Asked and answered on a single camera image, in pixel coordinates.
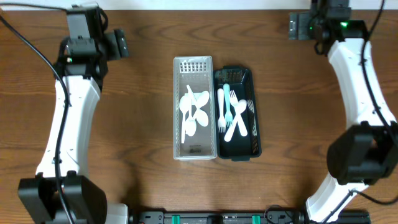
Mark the white spoon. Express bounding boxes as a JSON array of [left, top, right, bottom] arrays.
[[185, 106, 197, 137], [224, 100, 247, 142], [187, 85, 209, 127], [193, 91, 210, 110], [179, 95, 192, 144]]

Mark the white fork diagonal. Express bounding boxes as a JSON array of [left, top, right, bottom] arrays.
[[229, 90, 248, 137]]

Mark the pale green plastic fork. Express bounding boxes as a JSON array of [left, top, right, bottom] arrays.
[[223, 83, 233, 127]]

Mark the white fork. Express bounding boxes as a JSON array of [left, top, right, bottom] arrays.
[[217, 88, 226, 133]]

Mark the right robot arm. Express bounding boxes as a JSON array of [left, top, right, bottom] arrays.
[[289, 0, 397, 223]]

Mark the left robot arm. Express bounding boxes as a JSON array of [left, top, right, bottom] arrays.
[[18, 6, 129, 223]]

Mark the clear plastic perforated basket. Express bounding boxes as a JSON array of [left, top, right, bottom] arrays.
[[174, 56, 217, 161]]

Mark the black plastic perforated basket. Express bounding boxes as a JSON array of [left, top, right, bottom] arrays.
[[213, 65, 262, 161]]

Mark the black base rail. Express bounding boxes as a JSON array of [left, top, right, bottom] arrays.
[[129, 208, 371, 224]]

